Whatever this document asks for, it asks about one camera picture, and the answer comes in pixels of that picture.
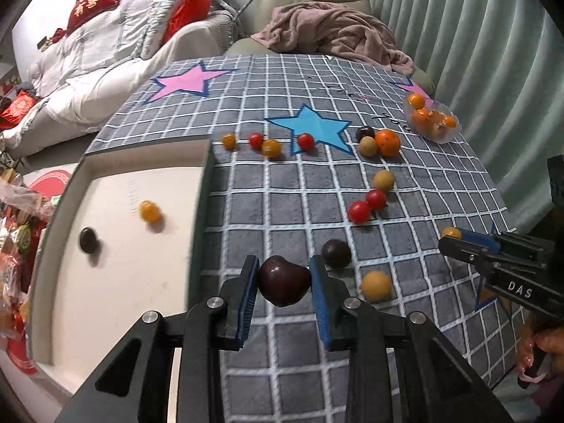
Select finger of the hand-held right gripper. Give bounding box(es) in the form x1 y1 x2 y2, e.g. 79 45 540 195
454 228 555 258
438 237 503 274

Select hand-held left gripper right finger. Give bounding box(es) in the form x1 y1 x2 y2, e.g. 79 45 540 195
308 254 514 423

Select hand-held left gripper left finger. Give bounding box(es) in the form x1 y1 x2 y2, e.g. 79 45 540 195
55 255 260 423

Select white tray box grey sides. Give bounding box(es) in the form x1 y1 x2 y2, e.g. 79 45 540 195
24 139 216 399

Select person's right hand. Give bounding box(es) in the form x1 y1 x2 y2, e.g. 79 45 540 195
516 323 564 383

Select grey checked star tablecloth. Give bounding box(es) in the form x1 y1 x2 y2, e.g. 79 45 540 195
84 53 516 423

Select clear plastic bag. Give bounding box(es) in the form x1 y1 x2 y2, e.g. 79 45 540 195
404 92 462 144

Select orange mandarin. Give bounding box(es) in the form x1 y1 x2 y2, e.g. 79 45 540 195
375 129 401 157

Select pale green curtain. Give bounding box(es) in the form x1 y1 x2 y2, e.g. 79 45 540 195
366 0 564 239

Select red round floor mat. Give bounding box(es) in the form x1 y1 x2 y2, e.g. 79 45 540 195
25 165 75 195

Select red patterned floor mat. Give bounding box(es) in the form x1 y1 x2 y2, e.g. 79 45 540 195
5 330 39 376

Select pile of snack packets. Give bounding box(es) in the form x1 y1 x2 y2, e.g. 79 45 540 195
0 171 56 362

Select white covered sofa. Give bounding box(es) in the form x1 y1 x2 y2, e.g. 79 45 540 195
0 22 234 159

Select pink blanket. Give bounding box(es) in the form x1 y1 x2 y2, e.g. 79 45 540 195
251 2 415 75

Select plain red pillow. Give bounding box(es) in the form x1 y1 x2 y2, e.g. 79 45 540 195
161 0 213 45

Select red patterned square cushion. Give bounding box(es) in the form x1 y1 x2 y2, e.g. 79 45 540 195
0 90 39 128

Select grey white quilt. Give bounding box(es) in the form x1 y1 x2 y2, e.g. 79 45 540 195
29 0 241 98

